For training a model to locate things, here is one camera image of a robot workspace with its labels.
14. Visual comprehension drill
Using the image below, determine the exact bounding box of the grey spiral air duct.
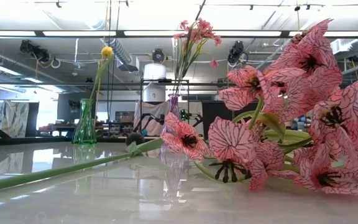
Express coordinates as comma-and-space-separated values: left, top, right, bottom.
103, 37, 138, 72

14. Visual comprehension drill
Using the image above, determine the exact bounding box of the large silver air duct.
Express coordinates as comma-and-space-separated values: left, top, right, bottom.
330, 37, 358, 58

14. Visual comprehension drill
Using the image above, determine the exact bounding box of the leaf patterned curtain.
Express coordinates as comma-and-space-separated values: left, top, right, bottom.
0, 101, 30, 138

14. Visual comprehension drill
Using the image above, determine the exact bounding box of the pink artificial flower bunch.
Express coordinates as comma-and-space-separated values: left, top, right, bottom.
172, 17, 223, 96
160, 17, 358, 196

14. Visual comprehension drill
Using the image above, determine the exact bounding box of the white cylindrical tank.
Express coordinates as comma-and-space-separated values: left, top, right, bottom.
143, 63, 167, 103

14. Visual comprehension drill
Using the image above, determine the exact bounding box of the black cabinet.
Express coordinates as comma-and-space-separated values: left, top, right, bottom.
201, 101, 260, 139

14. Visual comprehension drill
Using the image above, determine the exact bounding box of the green glass vase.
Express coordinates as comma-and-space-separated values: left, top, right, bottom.
71, 98, 98, 145

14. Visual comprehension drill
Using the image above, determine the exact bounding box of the purple glass vase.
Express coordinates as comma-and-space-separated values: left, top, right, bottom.
162, 94, 183, 147

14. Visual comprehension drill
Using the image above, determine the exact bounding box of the black tripod stand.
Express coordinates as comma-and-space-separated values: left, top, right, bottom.
0, 136, 167, 147

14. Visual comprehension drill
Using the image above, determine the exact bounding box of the yellow artificial tulip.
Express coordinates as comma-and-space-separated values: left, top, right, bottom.
87, 45, 114, 103

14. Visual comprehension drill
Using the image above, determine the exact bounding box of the ceiling light bar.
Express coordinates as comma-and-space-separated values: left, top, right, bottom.
0, 29, 358, 39

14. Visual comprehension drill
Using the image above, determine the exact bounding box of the white glossy table sheet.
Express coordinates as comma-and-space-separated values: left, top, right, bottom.
0, 141, 358, 224

